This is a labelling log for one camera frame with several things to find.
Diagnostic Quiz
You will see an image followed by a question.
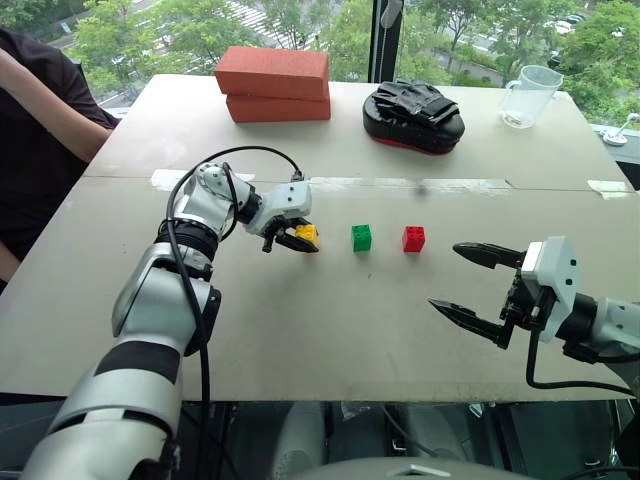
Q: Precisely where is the grey rounded shape under table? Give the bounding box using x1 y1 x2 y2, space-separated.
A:
272 401 327 480

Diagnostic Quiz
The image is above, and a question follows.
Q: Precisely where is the black window frame post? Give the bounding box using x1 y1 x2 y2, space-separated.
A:
368 0 404 84

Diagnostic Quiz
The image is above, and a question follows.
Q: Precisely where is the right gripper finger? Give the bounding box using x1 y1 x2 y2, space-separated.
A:
452 241 527 272
427 297 516 351

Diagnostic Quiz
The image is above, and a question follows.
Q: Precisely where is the clear plastic measuring cup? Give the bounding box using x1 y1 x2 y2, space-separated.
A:
498 64 566 130

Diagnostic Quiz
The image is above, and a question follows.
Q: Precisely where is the red toy cube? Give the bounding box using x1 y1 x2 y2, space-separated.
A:
401 225 427 254

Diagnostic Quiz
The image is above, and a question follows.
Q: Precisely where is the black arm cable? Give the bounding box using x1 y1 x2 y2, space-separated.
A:
166 145 306 404
524 324 635 399

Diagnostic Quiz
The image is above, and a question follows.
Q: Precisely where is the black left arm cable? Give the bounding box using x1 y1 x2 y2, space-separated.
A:
166 145 306 404

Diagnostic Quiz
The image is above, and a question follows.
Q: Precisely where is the yellow toy cube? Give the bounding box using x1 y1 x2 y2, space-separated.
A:
294 223 321 249

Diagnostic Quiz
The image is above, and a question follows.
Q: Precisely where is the person in black shirt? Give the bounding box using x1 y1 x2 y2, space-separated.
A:
0 27 123 296

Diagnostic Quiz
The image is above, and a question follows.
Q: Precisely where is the red brick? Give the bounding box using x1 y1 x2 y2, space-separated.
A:
225 92 333 124
214 45 332 103

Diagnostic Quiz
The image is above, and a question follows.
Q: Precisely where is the white tape strip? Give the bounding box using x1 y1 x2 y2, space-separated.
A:
586 179 634 201

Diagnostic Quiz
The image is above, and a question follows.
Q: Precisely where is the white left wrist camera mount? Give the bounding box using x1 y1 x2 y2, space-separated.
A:
243 180 314 237

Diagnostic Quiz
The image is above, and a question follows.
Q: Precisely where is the grey robot body shell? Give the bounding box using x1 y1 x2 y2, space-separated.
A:
298 456 485 480

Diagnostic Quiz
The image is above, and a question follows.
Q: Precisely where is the green toy cube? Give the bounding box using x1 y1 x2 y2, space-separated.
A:
350 223 374 253

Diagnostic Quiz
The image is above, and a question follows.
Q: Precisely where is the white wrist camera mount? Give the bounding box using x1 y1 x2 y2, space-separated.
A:
519 235 583 345
243 180 314 237

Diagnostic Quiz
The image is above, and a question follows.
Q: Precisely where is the black boxing focus pad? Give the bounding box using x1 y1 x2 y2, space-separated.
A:
361 80 467 158

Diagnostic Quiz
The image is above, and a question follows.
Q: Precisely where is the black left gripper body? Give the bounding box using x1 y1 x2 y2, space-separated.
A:
269 215 313 235

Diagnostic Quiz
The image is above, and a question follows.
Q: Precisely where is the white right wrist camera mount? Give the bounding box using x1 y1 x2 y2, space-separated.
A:
519 235 583 345

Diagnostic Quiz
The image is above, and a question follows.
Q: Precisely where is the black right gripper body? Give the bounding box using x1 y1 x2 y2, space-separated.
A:
498 269 557 332

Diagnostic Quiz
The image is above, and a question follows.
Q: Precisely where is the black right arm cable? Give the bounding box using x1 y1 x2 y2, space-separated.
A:
524 324 635 399

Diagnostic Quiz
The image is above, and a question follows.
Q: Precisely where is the white stand base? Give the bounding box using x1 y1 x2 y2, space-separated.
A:
598 113 640 148

